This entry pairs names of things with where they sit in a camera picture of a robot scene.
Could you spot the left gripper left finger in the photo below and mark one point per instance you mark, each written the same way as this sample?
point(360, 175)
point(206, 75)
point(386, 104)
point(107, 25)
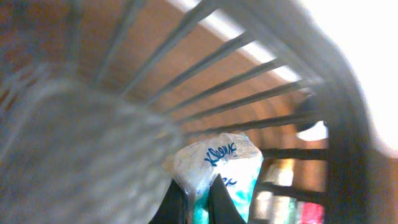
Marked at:
point(173, 209)

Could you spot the grey plastic mesh basket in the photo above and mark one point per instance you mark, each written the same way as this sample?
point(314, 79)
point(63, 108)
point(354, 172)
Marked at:
point(96, 94)

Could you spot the green white tissue pack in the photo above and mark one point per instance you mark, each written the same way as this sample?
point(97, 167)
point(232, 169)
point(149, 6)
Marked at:
point(195, 167)

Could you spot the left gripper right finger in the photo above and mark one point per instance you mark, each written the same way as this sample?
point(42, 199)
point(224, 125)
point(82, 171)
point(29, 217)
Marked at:
point(221, 208)

